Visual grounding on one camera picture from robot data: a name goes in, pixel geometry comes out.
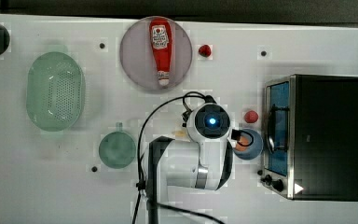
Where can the red strawberry toy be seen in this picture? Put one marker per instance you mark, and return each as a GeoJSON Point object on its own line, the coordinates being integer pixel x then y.
{"type": "Point", "coordinates": [205, 51]}

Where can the orange ball in bowl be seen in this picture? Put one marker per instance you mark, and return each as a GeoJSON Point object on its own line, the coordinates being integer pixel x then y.
{"type": "Point", "coordinates": [242, 144]}

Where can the green plastic mug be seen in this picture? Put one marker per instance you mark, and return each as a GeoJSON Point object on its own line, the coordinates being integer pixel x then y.
{"type": "Point", "coordinates": [117, 150]}

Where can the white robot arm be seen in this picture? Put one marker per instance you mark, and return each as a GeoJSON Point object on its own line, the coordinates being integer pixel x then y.
{"type": "Point", "coordinates": [204, 161]}

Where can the red ketchup bottle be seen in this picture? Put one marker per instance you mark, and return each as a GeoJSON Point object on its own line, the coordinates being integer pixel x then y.
{"type": "Point", "coordinates": [161, 44]}

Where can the grey round plate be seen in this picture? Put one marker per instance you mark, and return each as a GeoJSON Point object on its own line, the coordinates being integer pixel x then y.
{"type": "Point", "coordinates": [137, 59]}

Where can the black toaster oven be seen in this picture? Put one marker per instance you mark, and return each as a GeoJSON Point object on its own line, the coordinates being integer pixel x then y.
{"type": "Point", "coordinates": [310, 132]}

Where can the red tomato toy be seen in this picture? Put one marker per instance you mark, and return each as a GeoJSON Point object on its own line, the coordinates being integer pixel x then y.
{"type": "Point", "coordinates": [251, 116]}

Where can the peeled banana toy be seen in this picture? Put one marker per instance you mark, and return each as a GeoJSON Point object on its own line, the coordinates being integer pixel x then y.
{"type": "Point", "coordinates": [179, 134]}

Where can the green perforated colander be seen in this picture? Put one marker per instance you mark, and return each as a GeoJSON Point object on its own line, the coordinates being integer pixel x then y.
{"type": "Point", "coordinates": [55, 92]}

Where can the blue bowl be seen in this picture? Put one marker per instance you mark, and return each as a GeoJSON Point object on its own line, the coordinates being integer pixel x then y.
{"type": "Point", "coordinates": [255, 144]}

